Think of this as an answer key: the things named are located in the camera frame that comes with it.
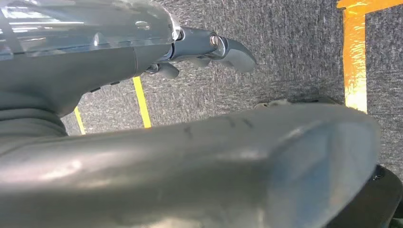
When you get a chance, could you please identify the yellow floor tape square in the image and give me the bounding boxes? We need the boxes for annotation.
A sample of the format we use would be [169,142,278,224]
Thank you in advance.
[336,0,403,114]
[73,76,153,136]

